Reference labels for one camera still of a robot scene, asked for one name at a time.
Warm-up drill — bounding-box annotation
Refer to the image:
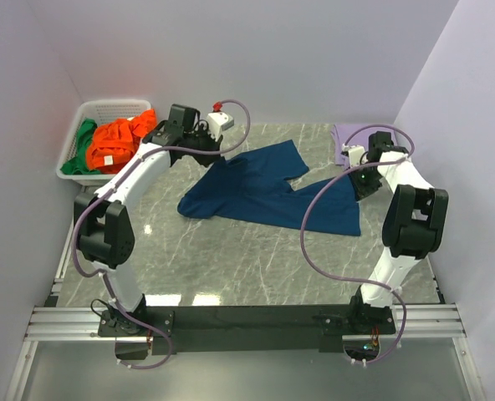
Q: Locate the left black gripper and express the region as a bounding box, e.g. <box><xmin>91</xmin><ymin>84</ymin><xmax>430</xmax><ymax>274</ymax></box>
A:
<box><xmin>185</xmin><ymin>124</ymin><xmax>224</xmax><ymax>169</ymax></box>

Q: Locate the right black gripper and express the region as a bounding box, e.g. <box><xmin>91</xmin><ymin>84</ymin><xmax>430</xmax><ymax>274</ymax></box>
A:
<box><xmin>345</xmin><ymin>161</ymin><xmax>383</xmax><ymax>202</ymax></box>

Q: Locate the blue t shirt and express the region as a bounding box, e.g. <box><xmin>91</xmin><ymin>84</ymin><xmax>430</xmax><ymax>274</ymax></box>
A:
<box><xmin>177</xmin><ymin>140</ymin><xmax>361</xmax><ymax>236</ymax></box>

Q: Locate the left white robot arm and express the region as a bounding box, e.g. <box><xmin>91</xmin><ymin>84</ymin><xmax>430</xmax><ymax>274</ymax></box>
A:
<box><xmin>71</xmin><ymin>102</ymin><xmax>234</xmax><ymax>336</ymax></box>

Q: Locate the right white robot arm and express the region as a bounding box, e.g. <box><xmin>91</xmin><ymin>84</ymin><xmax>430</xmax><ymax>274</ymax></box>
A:
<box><xmin>341</xmin><ymin>131</ymin><xmax>449</xmax><ymax>333</ymax></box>

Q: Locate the folded purple t shirt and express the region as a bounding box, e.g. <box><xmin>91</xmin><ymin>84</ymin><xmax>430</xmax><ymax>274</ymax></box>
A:
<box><xmin>330</xmin><ymin>124</ymin><xmax>395</xmax><ymax>169</ymax></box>

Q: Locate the orange t shirt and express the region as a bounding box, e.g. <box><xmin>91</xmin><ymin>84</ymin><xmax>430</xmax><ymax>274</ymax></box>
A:
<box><xmin>85</xmin><ymin>109</ymin><xmax>157</xmax><ymax>175</ymax></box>

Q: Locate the white plastic laundry basket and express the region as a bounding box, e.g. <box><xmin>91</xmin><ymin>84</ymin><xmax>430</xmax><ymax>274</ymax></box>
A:
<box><xmin>56</xmin><ymin>99</ymin><xmax>152</xmax><ymax>186</ymax></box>

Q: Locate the green t shirt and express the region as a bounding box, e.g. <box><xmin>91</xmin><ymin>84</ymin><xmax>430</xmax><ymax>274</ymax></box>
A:
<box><xmin>60</xmin><ymin>119</ymin><xmax>100</xmax><ymax>175</ymax></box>

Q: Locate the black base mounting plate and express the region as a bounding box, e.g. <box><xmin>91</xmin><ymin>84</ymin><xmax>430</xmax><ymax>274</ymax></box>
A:
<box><xmin>96</xmin><ymin>304</ymin><xmax>399</xmax><ymax>363</ymax></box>

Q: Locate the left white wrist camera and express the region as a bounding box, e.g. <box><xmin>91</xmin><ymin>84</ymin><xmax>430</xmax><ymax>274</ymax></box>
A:
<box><xmin>206</xmin><ymin>102</ymin><xmax>234</xmax><ymax>140</ymax></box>

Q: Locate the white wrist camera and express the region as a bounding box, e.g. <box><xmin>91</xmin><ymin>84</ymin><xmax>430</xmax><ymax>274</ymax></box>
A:
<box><xmin>341</xmin><ymin>145</ymin><xmax>365</xmax><ymax>168</ymax></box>
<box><xmin>206</xmin><ymin>102</ymin><xmax>234</xmax><ymax>140</ymax></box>

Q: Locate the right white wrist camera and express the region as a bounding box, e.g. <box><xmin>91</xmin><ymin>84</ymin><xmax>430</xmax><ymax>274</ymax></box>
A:
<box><xmin>341</xmin><ymin>145</ymin><xmax>365</xmax><ymax>168</ymax></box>

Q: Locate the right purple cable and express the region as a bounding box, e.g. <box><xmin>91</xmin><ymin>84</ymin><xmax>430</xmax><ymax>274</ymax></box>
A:
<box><xmin>299</xmin><ymin>124</ymin><xmax>416</xmax><ymax>371</ymax></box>

